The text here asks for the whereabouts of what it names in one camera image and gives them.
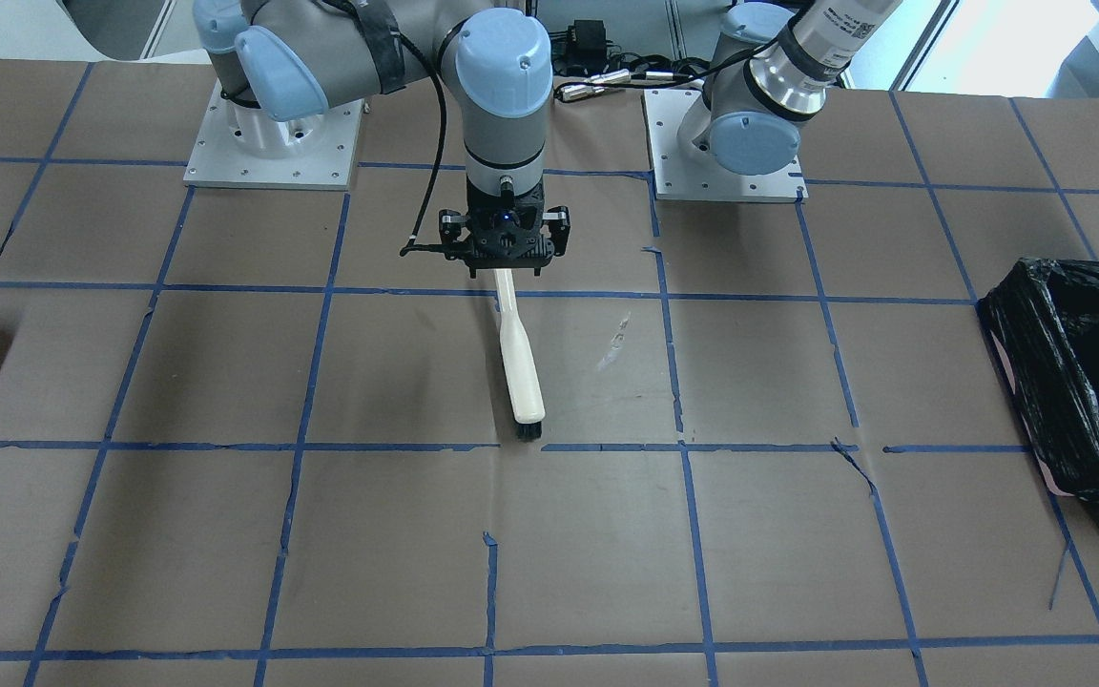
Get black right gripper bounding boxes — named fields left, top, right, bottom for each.
left=439, top=186, right=571, bottom=279

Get beige hand brush black bristles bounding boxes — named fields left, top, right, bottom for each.
left=493, top=269, right=546, bottom=441

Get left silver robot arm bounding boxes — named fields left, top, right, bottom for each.
left=677, top=1, right=899, bottom=176

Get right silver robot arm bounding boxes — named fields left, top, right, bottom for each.
left=192, top=1, right=570, bottom=272

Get bin with black bag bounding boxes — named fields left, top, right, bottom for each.
left=977, top=258, right=1099, bottom=523

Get black power adapter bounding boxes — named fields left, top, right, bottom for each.
left=564, top=19, right=610, bottom=73

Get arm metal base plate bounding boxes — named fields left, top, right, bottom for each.
left=184, top=84, right=363, bottom=191
left=644, top=90, right=810, bottom=203

